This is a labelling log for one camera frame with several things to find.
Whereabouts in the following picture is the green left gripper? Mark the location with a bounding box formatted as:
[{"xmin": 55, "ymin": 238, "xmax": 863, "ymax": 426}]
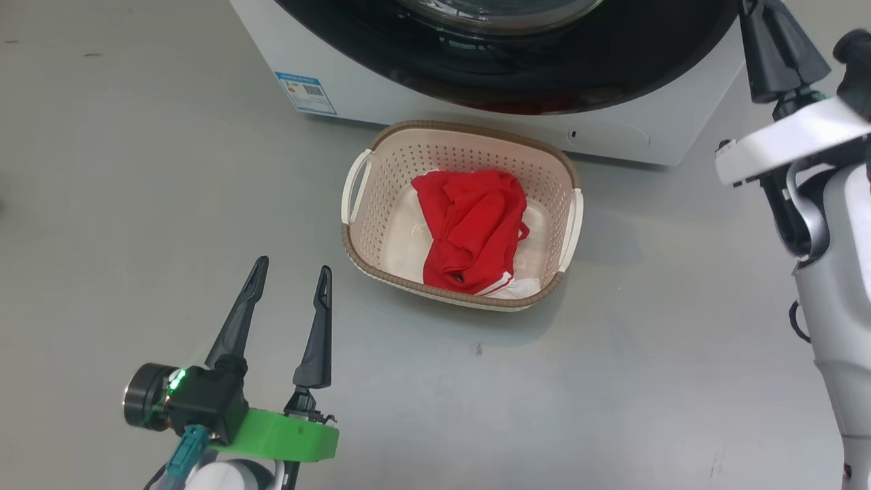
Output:
[{"xmin": 204, "ymin": 256, "xmax": 340, "ymax": 463}]

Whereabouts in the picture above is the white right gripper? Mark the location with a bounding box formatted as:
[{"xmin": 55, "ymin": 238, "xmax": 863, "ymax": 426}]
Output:
[{"xmin": 714, "ymin": 0, "xmax": 871, "ymax": 186}]

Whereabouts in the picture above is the round black glass washer door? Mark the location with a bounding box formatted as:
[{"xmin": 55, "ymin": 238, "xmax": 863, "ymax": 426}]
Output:
[{"xmin": 272, "ymin": 0, "xmax": 741, "ymax": 115}]

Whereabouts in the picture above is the red garment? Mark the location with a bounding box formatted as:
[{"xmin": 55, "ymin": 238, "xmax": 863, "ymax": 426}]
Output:
[{"xmin": 410, "ymin": 169, "xmax": 542, "ymax": 300}]

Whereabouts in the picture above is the black cylinder on left gripper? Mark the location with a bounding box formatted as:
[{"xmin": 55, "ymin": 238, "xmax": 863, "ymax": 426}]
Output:
[{"xmin": 122, "ymin": 363, "xmax": 179, "ymax": 429}]

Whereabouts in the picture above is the cream perforated laundry basket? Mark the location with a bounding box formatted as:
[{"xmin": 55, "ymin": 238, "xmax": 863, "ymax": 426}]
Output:
[{"xmin": 340, "ymin": 120, "xmax": 585, "ymax": 312}]

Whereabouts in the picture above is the white front-load washing machine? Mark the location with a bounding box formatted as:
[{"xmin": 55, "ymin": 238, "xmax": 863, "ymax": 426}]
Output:
[{"xmin": 228, "ymin": 0, "xmax": 749, "ymax": 166}]

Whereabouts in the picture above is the round filter cover flap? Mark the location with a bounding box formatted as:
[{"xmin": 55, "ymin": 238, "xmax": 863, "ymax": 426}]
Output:
[{"xmin": 567, "ymin": 121, "xmax": 651, "ymax": 152}]

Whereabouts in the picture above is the blue energy label sticker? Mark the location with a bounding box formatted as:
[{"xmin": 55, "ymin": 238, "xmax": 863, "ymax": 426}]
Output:
[{"xmin": 274, "ymin": 71, "xmax": 338, "ymax": 115}]

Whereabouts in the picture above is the teal left camera cable plug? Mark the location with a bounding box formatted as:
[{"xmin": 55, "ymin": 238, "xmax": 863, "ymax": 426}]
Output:
[{"xmin": 146, "ymin": 425, "xmax": 210, "ymax": 490}]

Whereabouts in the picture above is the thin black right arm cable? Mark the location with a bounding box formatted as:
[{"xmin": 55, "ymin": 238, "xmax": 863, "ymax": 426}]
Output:
[{"xmin": 788, "ymin": 299, "xmax": 814, "ymax": 344}]

